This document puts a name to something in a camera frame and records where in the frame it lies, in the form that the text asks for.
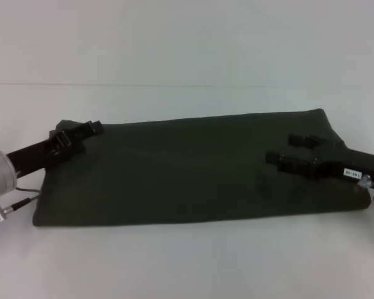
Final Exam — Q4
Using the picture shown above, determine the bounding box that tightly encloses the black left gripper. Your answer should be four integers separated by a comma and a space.
6, 120, 105, 179

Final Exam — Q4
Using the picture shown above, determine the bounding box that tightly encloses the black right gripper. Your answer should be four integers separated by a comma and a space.
266, 133, 374, 185

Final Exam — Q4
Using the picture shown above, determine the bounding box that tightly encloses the dark green shirt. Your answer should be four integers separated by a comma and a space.
31, 108, 372, 228

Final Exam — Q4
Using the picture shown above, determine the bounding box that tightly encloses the cable with silver connector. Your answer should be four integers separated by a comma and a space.
354, 174, 374, 214

